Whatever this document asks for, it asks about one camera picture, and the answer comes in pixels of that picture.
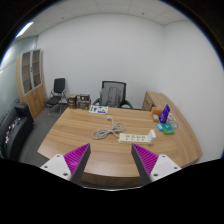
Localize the purple standing box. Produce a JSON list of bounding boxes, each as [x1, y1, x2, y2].
[[159, 105, 170, 123]]

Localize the white charger plug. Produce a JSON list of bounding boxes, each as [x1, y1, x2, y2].
[[148, 129, 156, 144]]

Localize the black leather sofa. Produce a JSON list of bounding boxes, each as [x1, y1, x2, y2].
[[0, 104, 34, 161]]

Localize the white coiled power cable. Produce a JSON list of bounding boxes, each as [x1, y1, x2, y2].
[[91, 115, 127, 140]]

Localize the black visitor chair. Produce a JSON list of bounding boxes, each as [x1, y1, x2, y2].
[[46, 78, 66, 116]]

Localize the brown cardboard boxes stack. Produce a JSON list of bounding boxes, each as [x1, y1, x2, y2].
[[67, 94, 91, 110]]

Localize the ceiling light strip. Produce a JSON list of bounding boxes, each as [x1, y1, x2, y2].
[[14, 21, 34, 39]]

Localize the grey mesh office chair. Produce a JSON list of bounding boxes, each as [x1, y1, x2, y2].
[[93, 81, 133, 109]]

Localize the green small box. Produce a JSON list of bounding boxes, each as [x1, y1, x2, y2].
[[163, 129, 175, 135]]

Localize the white power strip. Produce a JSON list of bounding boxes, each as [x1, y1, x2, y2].
[[118, 133, 149, 144]]

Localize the wooden office desk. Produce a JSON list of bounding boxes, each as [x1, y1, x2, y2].
[[37, 106, 203, 189]]

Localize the orange box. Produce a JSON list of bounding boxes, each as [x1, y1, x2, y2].
[[151, 107, 163, 116]]

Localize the white printed card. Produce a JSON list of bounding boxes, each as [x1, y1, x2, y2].
[[89, 105, 108, 114]]

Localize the teal small box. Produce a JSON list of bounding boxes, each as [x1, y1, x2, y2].
[[156, 123, 174, 131]]

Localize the wooden glass-door cabinet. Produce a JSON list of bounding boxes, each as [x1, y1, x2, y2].
[[16, 49, 46, 118]]

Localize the wooden side cabinet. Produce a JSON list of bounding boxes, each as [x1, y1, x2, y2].
[[142, 91, 166, 111]]

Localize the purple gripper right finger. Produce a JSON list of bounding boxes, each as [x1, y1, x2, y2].
[[131, 144, 180, 186]]

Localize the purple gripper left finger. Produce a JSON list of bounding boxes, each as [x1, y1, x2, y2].
[[41, 144, 91, 184]]

